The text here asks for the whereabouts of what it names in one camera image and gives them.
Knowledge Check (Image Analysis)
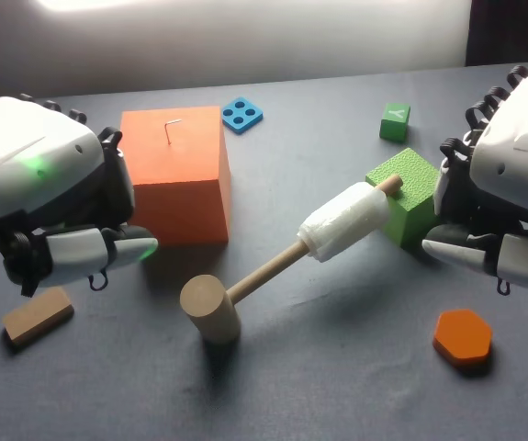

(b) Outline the orange hexagon block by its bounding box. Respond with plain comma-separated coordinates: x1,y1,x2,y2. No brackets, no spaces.
432,309,494,368

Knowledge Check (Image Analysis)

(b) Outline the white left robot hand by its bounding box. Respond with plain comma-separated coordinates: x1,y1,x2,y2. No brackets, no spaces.
0,93,160,299

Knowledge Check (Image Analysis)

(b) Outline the green textured cube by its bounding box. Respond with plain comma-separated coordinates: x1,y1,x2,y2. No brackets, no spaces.
365,147,442,250

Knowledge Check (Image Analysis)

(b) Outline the wooden mallet with white wrap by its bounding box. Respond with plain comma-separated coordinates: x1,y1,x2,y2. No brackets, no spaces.
179,174,404,345

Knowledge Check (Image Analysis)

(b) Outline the small green cube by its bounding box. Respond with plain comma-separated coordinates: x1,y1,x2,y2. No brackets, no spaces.
379,102,411,141

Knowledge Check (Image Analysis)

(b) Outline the blue square four-hole block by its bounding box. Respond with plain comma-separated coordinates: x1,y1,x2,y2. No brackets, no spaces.
220,96,264,135

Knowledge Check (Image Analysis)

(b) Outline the grey table cloth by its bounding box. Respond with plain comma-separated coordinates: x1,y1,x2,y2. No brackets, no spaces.
0,59,528,441

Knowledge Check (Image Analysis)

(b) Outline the plain wooden rectangular block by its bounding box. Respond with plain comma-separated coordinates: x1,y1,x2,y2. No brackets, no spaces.
1,287,75,346

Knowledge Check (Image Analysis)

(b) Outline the large orange cube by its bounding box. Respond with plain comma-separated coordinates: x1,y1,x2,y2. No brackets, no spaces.
118,105,232,247

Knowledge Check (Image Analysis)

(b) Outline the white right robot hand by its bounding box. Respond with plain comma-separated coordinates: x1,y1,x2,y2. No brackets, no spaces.
421,59,528,295

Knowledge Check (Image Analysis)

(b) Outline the dark backdrop panel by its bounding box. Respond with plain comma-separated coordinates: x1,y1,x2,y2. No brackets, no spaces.
465,0,528,67

